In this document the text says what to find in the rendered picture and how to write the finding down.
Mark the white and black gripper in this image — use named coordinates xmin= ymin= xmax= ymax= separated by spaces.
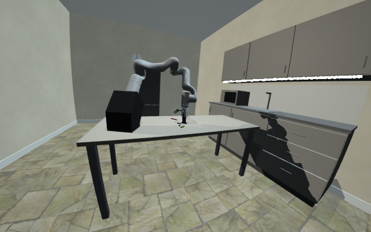
xmin=181 ymin=107 xmax=189 ymax=124

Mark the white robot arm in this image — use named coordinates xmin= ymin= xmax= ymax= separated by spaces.
xmin=125 ymin=57 xmax=197 ymax=107

